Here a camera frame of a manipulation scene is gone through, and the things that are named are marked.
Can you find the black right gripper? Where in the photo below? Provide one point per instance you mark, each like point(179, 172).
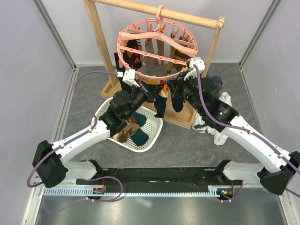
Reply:
point(176, 84)

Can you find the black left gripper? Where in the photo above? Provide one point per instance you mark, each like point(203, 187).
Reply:
point(151, 91)

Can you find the navy blue sock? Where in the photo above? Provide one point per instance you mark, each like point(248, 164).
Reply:
point(160, 104)
point(177, 102)

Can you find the pink round clip hanger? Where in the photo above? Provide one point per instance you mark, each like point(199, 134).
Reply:
point(166, 47)

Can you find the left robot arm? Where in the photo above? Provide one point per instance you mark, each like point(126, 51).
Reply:
point(52, 161)

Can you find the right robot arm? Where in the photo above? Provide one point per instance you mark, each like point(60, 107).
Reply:
point(276, 166)

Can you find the navy sock with green patches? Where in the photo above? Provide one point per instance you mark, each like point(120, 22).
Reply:
point(122, 68)

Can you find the green christmas sock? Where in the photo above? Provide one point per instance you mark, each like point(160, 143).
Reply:
point(141, 119)
point(139, 138)

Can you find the brown striped sock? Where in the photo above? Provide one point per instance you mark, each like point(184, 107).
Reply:
point(129, 130)

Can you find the blue grey sock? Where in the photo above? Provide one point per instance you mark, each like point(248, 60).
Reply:
point(217, 81)

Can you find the white perforated plastic basket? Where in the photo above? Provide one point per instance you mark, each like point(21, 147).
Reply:
point(152, 128)

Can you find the black red argyle sock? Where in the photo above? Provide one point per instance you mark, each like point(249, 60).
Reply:
point(137, 63)

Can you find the white cloth pile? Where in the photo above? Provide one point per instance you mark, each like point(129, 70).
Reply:
point(201, 127)

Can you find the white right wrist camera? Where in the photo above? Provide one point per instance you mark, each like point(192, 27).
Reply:
point(196, 65)

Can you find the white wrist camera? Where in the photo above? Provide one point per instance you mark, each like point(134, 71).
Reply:
point(128, 77)
point(196, 65)

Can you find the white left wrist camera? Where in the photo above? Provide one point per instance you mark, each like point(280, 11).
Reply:
point(128, 77)

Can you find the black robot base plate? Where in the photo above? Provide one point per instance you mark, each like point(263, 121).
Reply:
point(160, 179)

